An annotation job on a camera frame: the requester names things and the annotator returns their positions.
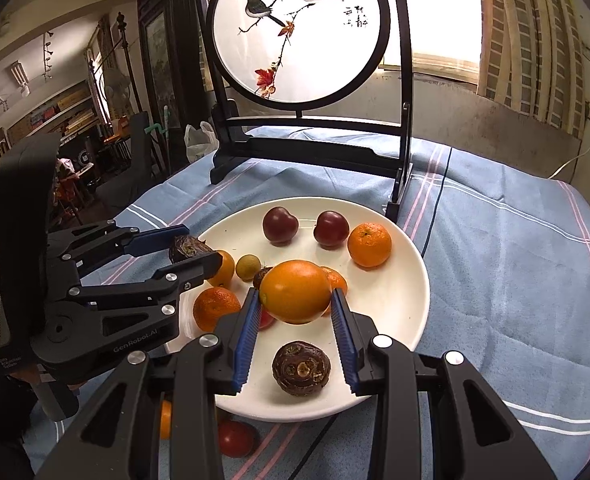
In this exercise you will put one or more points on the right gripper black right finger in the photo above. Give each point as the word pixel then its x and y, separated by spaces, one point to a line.
pixel 474 434

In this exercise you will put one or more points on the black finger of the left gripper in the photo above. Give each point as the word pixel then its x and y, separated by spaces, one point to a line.
pixel 89 247
pixel 165 286

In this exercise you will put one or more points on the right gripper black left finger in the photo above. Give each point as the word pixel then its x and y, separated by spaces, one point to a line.
pixel 116 434

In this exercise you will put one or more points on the large orange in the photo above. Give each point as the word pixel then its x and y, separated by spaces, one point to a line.
pixel 295 292

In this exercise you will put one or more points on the mandarin orange on plate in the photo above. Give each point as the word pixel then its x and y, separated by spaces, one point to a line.
pixel 211 304

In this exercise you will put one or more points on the small orange tangerine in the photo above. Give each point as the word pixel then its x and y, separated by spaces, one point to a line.
pixel 223 276

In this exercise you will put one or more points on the small green yellow fruit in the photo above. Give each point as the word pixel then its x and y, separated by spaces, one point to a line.
pixel 247 267

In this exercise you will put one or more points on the red tomato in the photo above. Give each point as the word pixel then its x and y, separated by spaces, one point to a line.
pixel 236 439

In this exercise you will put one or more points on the dark red plum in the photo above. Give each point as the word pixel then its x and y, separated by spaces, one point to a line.
pixel 279 226
pixel 331 229

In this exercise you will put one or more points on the white round plate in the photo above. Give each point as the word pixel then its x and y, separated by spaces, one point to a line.
pixel 395 295

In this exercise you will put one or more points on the dark wrinkled passion fruit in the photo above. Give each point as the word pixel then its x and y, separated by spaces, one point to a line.
pixel 301 369

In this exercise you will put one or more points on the white plastic bag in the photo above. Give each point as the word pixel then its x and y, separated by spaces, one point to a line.
pixel 200 141

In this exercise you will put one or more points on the blue striped tablecloth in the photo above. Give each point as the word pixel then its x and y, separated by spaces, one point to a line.
pixel 495 263

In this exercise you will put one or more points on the dark wooden cabinet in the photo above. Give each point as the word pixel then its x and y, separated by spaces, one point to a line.
pixel 170 46

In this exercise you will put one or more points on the small mandarin orange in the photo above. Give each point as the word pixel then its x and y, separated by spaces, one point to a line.
pixel 369 245

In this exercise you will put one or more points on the striped beige curtain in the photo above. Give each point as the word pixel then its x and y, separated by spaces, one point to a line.
pixel 531 61

